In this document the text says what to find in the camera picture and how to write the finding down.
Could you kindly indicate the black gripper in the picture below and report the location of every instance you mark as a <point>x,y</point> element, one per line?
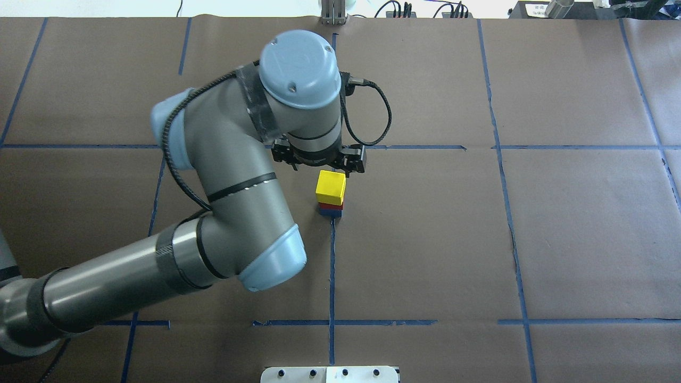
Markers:
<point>353,159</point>

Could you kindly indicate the yellow wooden block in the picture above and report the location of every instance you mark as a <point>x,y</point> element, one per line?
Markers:
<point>330,188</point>

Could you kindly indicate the red wooden block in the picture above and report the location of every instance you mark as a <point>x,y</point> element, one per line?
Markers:
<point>328,206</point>

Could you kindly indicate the blue wooden block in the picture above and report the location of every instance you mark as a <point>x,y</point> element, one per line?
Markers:
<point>331,213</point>

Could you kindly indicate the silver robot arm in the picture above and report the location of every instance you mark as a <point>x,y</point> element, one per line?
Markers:
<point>219,143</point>

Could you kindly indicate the black power strip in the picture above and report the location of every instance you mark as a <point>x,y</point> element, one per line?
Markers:
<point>399,10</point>
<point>453,10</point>

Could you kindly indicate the white mounting pillar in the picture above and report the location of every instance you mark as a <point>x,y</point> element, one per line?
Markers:
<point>352,373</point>

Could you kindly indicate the silver metal cylinder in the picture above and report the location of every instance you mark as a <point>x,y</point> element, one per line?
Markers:
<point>558,9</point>

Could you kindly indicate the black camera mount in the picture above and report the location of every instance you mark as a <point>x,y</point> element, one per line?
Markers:
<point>349,83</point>

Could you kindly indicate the aluminium frame post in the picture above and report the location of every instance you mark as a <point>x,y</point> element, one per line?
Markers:
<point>333,12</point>

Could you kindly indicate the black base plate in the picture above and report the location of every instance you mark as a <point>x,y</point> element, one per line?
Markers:
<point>581,10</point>

